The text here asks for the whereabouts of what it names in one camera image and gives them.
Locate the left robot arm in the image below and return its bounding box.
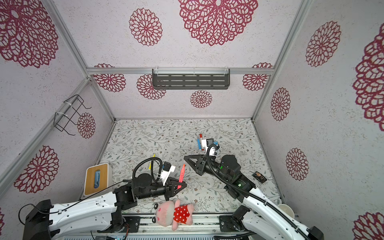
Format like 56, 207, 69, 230
23, 177, 187, 240

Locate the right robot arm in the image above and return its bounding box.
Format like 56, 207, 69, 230
184, 144, 325, 240

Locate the pink plush pig toy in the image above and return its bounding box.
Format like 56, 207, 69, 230
152, 200, 195, 231

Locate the white cup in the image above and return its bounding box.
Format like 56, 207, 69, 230
278, 204, 295, 219

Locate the white red-tip marker pen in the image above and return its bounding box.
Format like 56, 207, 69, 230
200, 140, 205, 151

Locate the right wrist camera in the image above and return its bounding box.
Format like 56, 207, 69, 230
203, 139, 220, 157

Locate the dark grey wall shelf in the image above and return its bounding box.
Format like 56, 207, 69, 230
152, 69, 231, 90

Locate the small dark brown object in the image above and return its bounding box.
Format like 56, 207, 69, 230
253, 171, 268, 184

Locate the pink highlighter pen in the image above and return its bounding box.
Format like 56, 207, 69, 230
179, 164, 186, 183

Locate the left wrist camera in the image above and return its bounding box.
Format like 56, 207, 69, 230
160, 162, 176, 186

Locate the white wooden-top box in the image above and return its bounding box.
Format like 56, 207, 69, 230
83, 163, 113, 197

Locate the blue highlighter pen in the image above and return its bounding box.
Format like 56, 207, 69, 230
197, 138, 202, 150

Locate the black wire wall rack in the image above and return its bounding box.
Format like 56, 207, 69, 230
53, 94, 91, 136

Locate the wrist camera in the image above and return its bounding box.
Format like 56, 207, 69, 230
160, 162, 176, 186
203, 139, 220, 157

